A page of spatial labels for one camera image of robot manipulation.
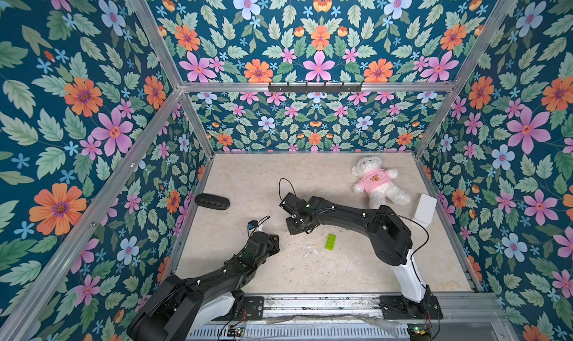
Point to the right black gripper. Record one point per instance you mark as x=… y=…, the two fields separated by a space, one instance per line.
x=295 y=213

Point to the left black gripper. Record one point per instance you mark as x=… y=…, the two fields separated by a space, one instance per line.
x=269 y=240

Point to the lime green lego brick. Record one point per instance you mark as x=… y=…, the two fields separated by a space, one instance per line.
x=330 y=242

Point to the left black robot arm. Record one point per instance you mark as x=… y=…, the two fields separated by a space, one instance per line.
x=179 y=306

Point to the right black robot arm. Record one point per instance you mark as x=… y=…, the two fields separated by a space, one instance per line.
x=389 y=236

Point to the black oval case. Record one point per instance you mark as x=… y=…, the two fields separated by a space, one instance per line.
x=210 y=201

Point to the white teddy bear pink shirt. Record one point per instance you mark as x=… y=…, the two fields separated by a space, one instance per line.
x=378 y=183

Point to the white rectangular box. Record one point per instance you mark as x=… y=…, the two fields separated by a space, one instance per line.
x=425 y=210

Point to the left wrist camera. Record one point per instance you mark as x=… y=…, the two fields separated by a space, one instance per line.
x=256 y=225

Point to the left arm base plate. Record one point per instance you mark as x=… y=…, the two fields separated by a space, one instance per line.
x=247 y=308

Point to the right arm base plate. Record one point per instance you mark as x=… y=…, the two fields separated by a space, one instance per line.
x=401 y=308

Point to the black hook rail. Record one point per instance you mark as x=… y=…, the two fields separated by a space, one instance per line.
x=321 y=87

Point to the aluminium front rail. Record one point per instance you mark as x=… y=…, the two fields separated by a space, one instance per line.
x=363 y=316

